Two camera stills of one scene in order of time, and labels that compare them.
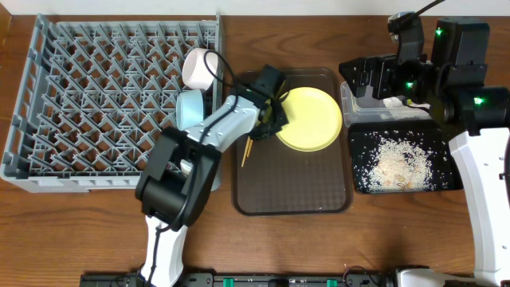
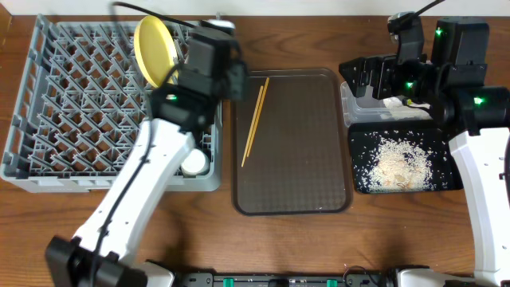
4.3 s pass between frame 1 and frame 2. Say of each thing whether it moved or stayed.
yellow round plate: moved
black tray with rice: stayed
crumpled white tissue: stayed
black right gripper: stayed
